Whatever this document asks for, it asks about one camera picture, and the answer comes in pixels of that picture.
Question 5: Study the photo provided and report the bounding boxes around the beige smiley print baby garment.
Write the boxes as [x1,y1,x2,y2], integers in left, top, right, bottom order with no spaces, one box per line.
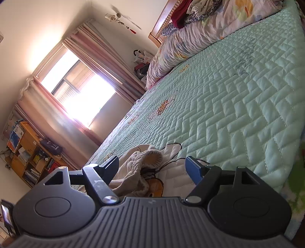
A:
[109,145,163,197]

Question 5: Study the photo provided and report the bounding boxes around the black bag on shelf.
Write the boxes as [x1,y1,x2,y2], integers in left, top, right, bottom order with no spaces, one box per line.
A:
[40,137,63,155]

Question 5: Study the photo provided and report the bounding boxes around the wooden bookshelf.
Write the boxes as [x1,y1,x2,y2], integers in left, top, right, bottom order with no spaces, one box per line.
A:
[5,121,69,188]

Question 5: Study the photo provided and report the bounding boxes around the green quilted bee bedspread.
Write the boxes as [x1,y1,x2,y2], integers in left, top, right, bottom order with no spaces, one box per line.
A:
[88,1,304,239]

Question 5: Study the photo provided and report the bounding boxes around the pink window curtains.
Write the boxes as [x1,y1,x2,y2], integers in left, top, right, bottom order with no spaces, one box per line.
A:
[16,22,145,169]

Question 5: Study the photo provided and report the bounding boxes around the small phone screen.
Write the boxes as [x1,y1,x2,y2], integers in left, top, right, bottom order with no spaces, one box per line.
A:
[1,199,17,235]

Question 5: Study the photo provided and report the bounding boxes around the cluttered nightstand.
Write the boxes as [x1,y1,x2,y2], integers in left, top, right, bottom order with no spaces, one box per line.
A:
[133,50,153,80]

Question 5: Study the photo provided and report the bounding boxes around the wooden headboard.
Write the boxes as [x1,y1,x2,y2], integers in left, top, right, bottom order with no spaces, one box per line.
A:
[148,0,182,48]

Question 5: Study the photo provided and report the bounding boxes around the floral folded duvet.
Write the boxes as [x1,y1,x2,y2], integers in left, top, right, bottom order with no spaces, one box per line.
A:
[146,1,283,89]

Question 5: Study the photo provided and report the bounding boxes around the dark red cloth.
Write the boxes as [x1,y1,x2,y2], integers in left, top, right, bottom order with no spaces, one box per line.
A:
[171,0,192,29]

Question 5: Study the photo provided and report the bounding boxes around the ceiling fan lamp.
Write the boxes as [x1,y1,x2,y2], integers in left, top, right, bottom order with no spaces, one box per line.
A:
[104,5,142,34]

